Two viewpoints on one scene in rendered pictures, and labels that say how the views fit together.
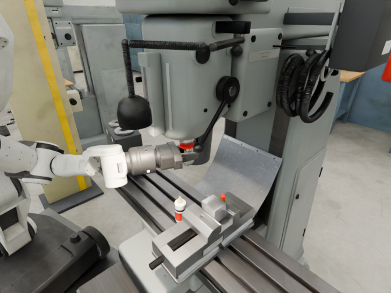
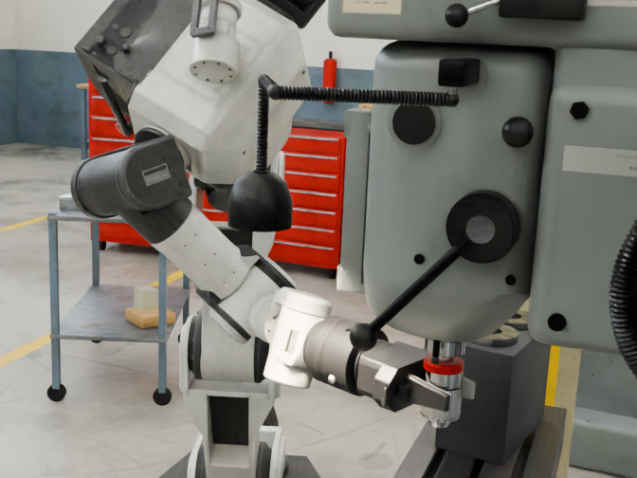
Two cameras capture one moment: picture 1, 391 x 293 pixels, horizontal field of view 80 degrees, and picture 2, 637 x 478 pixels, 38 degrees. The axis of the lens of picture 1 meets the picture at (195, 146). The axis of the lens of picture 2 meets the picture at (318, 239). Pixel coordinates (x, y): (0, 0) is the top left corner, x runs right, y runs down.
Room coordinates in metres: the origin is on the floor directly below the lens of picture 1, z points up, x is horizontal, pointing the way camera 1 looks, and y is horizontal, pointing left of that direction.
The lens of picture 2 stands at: (0.04, -0.78, 1.64)
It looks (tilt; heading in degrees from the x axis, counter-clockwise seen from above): 13 degrees down; 61
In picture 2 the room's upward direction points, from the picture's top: 3 degrees clockwise
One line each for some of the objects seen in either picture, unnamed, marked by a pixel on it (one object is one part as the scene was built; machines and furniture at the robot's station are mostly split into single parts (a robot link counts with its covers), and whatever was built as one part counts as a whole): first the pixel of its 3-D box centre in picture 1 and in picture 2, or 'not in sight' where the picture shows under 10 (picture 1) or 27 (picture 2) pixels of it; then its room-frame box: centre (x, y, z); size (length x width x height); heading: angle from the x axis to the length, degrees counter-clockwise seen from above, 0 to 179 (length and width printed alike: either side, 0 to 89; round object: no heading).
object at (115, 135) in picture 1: (124, 144); (495, 378); (1.03, 0.36, 1.07); 0.22 x 0.12 x 0.20; 32
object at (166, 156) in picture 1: (159, 157); (380, 368); (0.63, 0.12, 1.23); 0.13 x 0.12 x 0.10; 20
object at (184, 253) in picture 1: (206, 225); not in sight; (0.55, -0.04, 1.02); 0.35 x 0.15 x 0.11; 131
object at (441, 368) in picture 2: (186, 144); (444, 363); (0.66, 0.03, 1.26); 0.05 x 0.05 x 0.01
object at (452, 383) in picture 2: (187, 153); (441, 391); (0.66, 0.03, 1.23); 0.05 x 0.05 x 0.06
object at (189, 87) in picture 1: (187, 79); (461, 190); (0.67, 0.02, 1.47); 0.21 x 0.19 x 0.32; 42
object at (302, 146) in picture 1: (269, 183); not in sight; (1.08, -0.43, 0.78); 0.50 x 0.46 x 1.56; 132
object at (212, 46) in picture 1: (229, 43); (363, 96); (0.48, -0.06, 1.58); 0.17 x 0.01 x 0.01; 153
